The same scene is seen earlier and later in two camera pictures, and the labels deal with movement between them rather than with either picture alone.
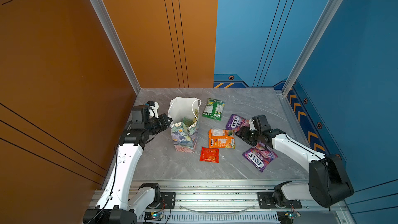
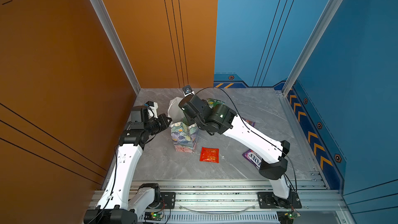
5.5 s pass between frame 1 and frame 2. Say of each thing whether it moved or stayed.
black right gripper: moved
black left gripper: stayed
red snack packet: stayed
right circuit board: stayed
